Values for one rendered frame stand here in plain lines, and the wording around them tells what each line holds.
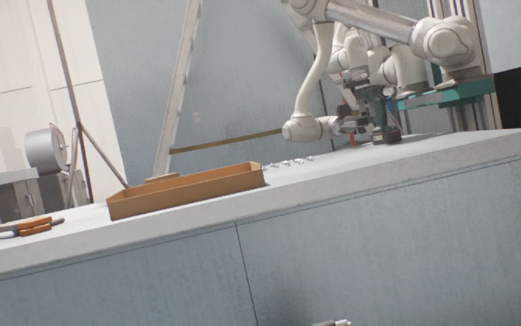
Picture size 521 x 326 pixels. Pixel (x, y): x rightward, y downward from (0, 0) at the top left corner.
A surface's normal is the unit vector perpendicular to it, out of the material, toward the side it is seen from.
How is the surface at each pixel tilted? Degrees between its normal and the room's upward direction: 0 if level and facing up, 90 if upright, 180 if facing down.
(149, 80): 90
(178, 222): 67
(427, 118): 90
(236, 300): 90
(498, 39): 90
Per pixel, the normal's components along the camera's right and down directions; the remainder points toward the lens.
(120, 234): 0.04, -0.33
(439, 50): -0.34, 0.14
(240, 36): 0.08, 0.06
